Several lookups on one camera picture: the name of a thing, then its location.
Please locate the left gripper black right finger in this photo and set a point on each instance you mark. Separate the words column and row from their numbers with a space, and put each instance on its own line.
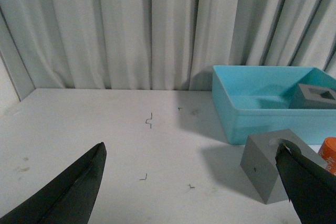
column 309, row 187

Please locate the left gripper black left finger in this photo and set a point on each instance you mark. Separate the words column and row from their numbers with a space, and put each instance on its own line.
column 69, row 197

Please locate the gray block round hole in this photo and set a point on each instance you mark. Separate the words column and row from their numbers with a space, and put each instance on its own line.
column 259, row 163

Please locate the gray block square hole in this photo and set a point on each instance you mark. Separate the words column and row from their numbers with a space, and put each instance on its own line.
column 312, row 97

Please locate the light blue plastic box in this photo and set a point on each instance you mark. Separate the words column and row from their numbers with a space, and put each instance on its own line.
column 256, row 99

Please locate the orange cylinder white print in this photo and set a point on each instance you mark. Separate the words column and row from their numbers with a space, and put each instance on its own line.
column 327, row 152

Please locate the pale gray curtain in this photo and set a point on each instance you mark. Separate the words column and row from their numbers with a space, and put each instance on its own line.
column 157, row 44

